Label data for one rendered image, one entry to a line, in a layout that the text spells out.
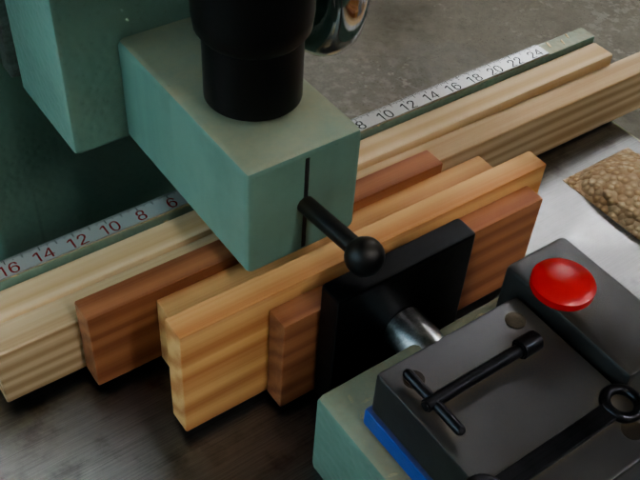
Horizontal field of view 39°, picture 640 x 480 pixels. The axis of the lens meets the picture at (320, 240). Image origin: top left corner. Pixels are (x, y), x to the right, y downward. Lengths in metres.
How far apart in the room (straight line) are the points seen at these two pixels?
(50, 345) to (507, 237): 0.26
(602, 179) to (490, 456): 0.32
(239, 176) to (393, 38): 2.05
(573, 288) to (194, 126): 0.20
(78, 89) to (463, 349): 0.26
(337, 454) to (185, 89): 0.20
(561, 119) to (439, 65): 1.72
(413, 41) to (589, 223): 1.85
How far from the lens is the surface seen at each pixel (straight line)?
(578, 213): 0.66
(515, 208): 0.54
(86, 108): 0.55
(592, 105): 0.71
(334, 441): 0.46
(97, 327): 0.49
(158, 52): 0.52
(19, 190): 0.69
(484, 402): 0.41
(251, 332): 0.47
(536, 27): 2.62
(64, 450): 0.51
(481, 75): 0.67
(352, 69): 2.35
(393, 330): 0.48
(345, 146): 0.46
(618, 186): 0.67
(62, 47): 0.52
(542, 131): 0.68
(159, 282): 0.49
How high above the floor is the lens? 1.33
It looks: 45 degrees down
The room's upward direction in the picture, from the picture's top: 4 degrees clockwise
